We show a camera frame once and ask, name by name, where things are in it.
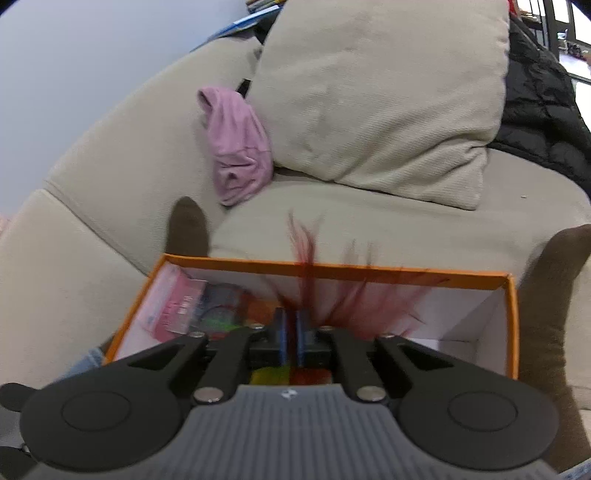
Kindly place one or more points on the stack of books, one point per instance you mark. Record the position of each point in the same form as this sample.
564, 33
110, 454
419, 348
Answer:
263, 4

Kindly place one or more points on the beige cushion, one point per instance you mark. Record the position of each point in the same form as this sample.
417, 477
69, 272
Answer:
369, 92

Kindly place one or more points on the dark metal frame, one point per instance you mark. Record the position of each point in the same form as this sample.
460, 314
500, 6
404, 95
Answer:
549, 18

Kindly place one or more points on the red feather bundle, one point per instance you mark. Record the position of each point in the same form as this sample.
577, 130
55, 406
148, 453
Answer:
369, 304

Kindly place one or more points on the orange cardboard box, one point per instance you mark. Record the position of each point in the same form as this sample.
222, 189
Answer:
461, 318

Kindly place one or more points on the multicoloured puzzle cube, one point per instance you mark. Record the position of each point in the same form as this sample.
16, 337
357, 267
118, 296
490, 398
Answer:
272, 376

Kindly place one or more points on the pink garment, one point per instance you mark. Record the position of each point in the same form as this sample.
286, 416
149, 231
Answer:
235, 143

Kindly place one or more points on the black puffer jacket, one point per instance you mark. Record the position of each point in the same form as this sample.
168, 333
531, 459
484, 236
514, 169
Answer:
540, 106

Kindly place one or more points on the clear plastic packet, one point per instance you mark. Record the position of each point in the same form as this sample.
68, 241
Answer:
221, 302

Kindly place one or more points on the blue jeans leg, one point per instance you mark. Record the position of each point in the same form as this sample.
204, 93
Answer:
85, 362
579, 474

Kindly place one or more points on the blue book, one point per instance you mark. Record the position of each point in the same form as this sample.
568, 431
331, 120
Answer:
240, 21

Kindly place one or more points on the beige fabric sofa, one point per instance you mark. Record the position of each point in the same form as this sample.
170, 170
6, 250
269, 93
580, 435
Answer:
115, 161

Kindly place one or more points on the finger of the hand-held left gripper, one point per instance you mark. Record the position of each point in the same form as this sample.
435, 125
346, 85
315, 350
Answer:
11, 461
14, 396

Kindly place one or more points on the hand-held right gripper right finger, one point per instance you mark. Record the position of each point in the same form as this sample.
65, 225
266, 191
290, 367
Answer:
301, 337

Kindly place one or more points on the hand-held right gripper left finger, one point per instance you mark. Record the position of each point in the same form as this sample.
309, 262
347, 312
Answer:
279, 337

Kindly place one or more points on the person's right foot brown sock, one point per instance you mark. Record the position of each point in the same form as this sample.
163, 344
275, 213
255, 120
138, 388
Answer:
549, 323

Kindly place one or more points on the pink packet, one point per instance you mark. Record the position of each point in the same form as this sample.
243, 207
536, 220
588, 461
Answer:
178, 307

